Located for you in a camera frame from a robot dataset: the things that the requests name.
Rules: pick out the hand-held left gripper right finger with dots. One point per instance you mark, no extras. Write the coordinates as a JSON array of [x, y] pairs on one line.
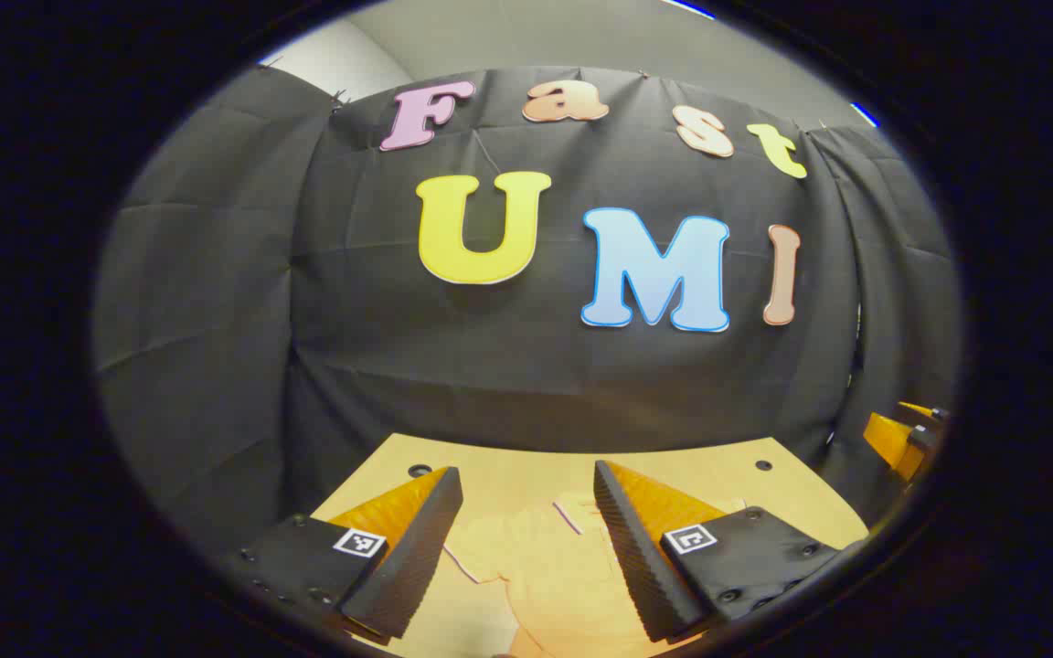
[[636, 557]]

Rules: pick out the black backdrop cloth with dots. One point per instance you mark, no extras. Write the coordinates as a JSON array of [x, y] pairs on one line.
[[508, 366]]

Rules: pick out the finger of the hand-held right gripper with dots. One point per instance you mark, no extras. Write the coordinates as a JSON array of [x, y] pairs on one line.
[[892, 440], [927, 416]]

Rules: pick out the orange T-shirt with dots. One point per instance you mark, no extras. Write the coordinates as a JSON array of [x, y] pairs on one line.
[[545, 571]]

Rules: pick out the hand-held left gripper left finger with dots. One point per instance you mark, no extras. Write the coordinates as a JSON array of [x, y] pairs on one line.
[[408, 567]]

